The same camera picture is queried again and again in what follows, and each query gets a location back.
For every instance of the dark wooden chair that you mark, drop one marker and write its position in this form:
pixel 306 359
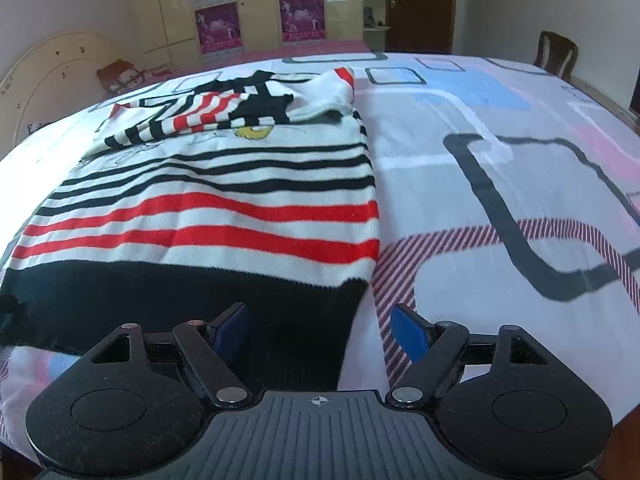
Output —
pixel 556 54

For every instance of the pink bed sheet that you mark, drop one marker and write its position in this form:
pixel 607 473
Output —
pixel 323 47

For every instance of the cream wardrobe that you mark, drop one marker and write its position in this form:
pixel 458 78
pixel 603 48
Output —
pixel 166 29

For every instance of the cream corner shelf unit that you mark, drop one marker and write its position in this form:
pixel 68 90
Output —
pixel 375 24

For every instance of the cream rounded headboard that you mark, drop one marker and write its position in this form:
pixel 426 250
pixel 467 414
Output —
pixel 54 79

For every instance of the wooden bed footboard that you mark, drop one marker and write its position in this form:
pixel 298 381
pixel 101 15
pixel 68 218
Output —
pixel 626 116

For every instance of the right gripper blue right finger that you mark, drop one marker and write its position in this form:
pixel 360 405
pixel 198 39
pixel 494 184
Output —
pixel 412 333

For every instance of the patterned white bed sheet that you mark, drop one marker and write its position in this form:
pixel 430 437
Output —
pixel 536 187

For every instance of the lower left purple poster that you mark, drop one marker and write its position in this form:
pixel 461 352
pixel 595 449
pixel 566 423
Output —
pixel 218 28

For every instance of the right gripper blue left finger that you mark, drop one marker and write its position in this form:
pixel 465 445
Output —
pixel 226 333

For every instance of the lower right purple poster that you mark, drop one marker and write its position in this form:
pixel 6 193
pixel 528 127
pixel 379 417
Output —
pixel 302 20

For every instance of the dark brown wooden door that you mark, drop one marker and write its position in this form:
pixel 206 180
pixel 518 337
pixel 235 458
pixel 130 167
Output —
pixel 421 26

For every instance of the striped knit child sweater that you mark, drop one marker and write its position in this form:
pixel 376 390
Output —
pixel 164 208

